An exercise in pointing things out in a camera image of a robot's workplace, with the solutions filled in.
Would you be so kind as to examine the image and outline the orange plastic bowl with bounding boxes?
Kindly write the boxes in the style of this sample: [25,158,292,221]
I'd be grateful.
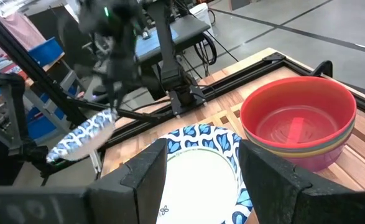
[240,76,358,150]

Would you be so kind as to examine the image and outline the blue desk mat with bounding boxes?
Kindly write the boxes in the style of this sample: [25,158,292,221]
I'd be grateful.
[135,26,180,60]

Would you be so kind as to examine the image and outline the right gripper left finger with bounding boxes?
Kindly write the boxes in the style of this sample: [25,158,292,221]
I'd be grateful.
[87,138,169,224]

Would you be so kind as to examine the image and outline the blue patterned paper plate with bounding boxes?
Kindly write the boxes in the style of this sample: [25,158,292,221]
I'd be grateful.
[155,123,254,224]
[45,108,120,163]

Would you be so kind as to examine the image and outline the yellow plastic bowl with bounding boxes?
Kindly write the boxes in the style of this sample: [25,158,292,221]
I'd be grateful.
[244,123,356,159]

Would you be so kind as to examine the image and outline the blue storage bin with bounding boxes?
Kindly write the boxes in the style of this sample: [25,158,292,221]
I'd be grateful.
[28,37,64,68]

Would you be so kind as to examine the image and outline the arched black cable plug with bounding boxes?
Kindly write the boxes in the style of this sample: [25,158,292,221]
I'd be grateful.
[312,60,334,78]

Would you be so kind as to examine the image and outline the white bin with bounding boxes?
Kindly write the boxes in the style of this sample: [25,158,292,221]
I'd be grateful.
[189,2,216,35]

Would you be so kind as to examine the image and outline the coiled black cables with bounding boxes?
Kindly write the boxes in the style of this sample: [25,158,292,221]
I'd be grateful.
[193,32,218,67]

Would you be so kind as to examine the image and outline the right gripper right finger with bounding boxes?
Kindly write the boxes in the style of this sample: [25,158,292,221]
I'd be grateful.
[238,139,313,224]

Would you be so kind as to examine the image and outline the teal plastic bowl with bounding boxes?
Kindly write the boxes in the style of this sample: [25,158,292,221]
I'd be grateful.
[243,119,356,155]

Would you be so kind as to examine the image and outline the grey desk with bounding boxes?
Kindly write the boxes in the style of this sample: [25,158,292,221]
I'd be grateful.
[134,14,211,67]

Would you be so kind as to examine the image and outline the pink cloth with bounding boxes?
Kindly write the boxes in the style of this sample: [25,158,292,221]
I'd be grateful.
[0,12,47,60]

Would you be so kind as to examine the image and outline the purple plastic bowl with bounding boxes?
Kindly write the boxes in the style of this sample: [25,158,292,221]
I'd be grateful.
[278,136,354,173]

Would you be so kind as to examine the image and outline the slatted wooden shelf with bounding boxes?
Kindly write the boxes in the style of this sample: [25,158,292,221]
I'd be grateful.
[197,101,365,192]

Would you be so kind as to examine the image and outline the black aluminium table frame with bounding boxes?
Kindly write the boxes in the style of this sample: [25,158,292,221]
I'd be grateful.
[0,4,365,184]

